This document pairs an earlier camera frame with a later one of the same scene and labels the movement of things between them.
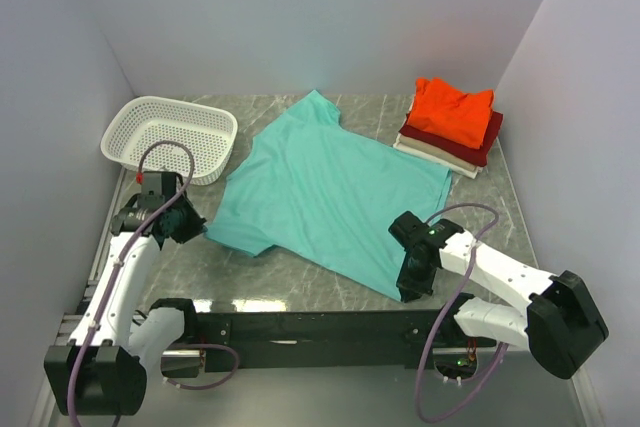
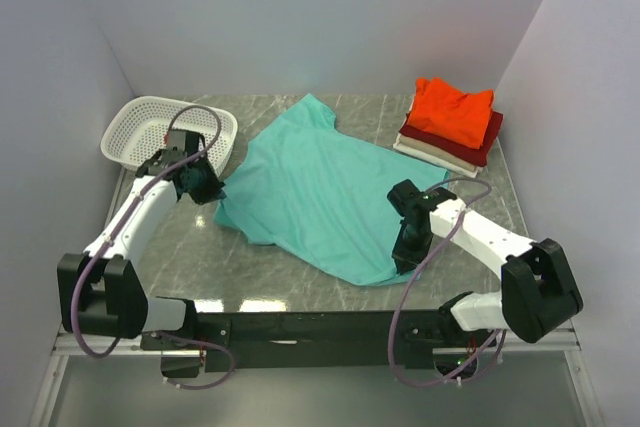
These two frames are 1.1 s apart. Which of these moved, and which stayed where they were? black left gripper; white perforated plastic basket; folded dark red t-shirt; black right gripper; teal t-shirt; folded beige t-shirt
Moved: black right gripper; black left gripper
Stayed: white perforated plastic basket; folded dark red t-shirt; teal t-shirt; folded beige t-shirt
